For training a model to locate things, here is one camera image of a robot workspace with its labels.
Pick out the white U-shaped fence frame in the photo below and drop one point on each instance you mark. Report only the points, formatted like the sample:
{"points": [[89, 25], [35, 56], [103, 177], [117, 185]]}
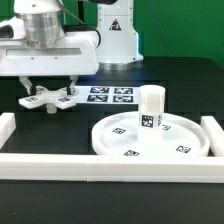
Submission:
{"points": [[93, 168]]}

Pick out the black vertical pole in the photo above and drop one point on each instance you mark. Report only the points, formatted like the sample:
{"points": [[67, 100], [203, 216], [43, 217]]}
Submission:
{"points": [[81, 12]]}

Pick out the white cross-shaped table base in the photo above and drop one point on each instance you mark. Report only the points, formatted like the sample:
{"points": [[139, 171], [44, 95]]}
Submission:
{"points": [[59, 99]]}

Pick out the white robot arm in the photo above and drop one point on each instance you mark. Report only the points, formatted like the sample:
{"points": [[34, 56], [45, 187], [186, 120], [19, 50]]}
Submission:
{"points": [[36, 42]]}

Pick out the white marker sheet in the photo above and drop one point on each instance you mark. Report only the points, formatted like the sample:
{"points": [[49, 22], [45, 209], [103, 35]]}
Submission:
{"points": [[106, 95]]}

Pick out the white round table top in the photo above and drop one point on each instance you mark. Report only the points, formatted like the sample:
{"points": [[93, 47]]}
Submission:
{"points": [[116, 135]]}

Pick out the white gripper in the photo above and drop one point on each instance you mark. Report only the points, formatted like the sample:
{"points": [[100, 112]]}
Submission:
{"points": [[72, 55]]}

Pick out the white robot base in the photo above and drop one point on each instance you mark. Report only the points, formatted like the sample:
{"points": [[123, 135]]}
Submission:
{"points": [[119, 48]]}

